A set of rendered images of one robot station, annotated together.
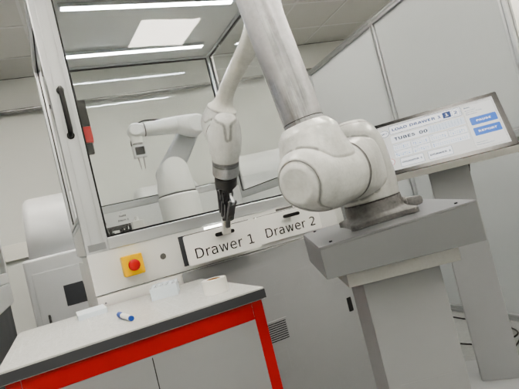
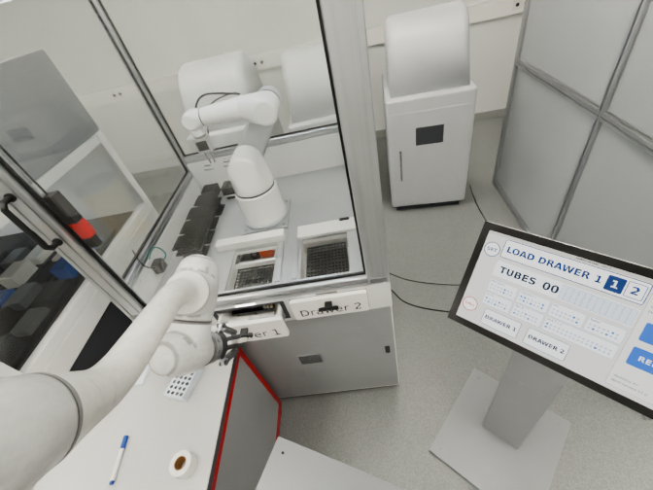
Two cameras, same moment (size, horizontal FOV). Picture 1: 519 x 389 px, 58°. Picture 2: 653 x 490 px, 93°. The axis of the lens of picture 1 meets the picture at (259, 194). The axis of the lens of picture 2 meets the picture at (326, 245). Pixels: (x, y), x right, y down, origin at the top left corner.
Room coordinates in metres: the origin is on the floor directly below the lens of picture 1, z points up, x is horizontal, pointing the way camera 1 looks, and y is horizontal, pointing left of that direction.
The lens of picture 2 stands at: (1.33, -0.53, 1.83)
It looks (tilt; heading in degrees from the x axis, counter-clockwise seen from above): 42 degrees down; 33
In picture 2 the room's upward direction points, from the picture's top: 15 degrees counter-clockwise
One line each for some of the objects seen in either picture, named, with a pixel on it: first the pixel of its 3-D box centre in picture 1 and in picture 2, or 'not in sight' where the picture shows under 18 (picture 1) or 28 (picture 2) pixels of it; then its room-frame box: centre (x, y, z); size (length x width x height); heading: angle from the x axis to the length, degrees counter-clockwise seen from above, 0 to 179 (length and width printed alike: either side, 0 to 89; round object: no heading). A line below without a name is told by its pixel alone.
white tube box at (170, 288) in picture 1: (164, 289); (184, 381); (1.51, 0.37, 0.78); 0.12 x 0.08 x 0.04; 9
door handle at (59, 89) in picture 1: (65, 111); (30, 226); (1.60, 0.58, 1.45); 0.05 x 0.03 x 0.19; 24
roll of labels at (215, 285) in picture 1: (215, 285); (183, 464); (1.30, 0.18, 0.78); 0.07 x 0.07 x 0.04
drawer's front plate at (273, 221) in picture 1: (289, 223); (329, 304); (1.92, -0.09, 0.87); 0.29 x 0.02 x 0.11; 114
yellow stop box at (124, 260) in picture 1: (132, 265); not in sight; (1.64, 0.49, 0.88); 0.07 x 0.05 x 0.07; 114
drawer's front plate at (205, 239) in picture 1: (223, 241); (248, 331); (1.73, 0.17, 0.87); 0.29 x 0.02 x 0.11; 114
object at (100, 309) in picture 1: (91, 312); (139, 370); (1.49, 0.61, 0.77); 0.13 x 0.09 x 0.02; 25
